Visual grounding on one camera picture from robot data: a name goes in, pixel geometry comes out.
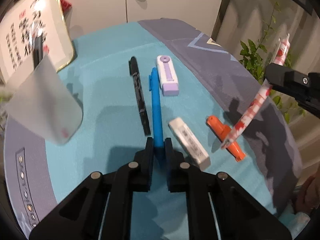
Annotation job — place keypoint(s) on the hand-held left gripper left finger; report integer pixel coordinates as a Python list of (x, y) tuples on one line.
[(148, 160)]

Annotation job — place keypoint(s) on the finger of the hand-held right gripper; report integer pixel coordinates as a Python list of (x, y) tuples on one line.
[(287, 78)]

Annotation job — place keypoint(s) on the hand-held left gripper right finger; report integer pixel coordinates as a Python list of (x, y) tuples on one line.
[(170, 160)]

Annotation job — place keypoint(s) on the red floral pen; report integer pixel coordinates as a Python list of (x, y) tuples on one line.
[(252, 110)]

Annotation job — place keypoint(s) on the blue pen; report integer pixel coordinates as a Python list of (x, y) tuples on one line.
[(156, 110)]

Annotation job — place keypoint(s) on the orange marker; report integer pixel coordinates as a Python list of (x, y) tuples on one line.
[(217, 127)]

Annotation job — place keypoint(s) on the black marker pen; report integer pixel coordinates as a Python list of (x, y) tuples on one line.
[(138, 95)]

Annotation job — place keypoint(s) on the purple and white eraser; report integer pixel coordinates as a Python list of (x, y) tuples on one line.
[(167, 77)]

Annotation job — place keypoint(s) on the frosted plastic cup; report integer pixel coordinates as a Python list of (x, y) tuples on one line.
[(42, 100)]

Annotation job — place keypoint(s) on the green potted plant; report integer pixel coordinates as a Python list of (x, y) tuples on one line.
[(255, 55)]

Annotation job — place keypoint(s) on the teal and grey desk mat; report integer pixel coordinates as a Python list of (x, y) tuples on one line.
[(105, 85)]

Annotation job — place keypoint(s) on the white lower cabinet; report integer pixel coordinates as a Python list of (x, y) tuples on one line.
[(100, 0)]

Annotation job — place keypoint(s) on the red hanging ornament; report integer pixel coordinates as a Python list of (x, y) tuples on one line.
[(65, 4)]

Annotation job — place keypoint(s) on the white calligraphy sign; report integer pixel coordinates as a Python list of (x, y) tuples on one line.
[(22, 17)]

